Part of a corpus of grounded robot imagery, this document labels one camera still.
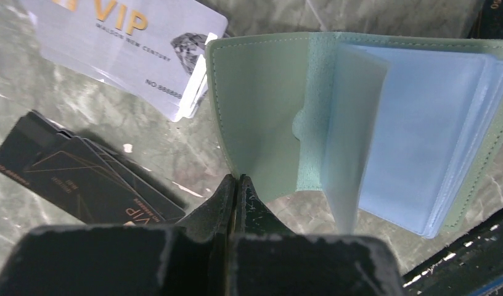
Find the black VIP card stack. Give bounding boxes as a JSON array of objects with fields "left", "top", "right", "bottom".
[{"left": 0, "top": 110, "right": 186, "bottom": 225}]

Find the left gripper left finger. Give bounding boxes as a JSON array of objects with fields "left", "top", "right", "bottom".
[{"left": 0, "top": 175, "right": 235, "bottom": 295}]

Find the silver VIP card stack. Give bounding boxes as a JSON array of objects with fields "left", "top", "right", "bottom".
[{"left": 23, "top": 0, "right": 228, "bottom": 122}]

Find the green card holder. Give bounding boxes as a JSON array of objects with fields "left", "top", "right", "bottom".
[{"left": 205, "top": 32, "right": 503, "bottom": 239}]

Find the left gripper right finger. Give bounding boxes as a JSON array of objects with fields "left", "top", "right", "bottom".
[{"left": 229, "top": 175, "right": 405, "bottom": 295}]

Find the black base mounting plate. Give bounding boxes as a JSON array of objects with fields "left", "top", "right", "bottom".
[{"left": 403, "top": 208, "right": 503, "bottom": 295}]

